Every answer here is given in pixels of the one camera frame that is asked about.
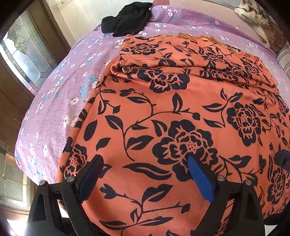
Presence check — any orange black floral garment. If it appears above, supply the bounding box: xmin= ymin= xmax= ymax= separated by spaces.
xmin=57 ymin=35 xmax=289 ymax=235

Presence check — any purple floral bed sheet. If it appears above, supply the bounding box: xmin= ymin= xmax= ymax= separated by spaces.
xmin=15 ymin=5 xmax=289 ymax=183

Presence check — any striped pillow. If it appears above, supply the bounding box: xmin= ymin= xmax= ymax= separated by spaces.
xmin=276 ymin=42 xmax=290 ymax=77

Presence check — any beige brown floral blanket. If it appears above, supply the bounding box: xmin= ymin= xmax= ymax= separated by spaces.
xmin=234 ymin=1 xmax=287 ymax=54

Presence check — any brown door with stained glass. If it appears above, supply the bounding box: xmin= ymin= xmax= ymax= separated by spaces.
xmin=1 ymin=1 xmax=70 ymax=226

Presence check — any black crumpled garment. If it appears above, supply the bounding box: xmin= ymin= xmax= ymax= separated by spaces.
xmin=101 ymin=1 xmax=153 ymax=37

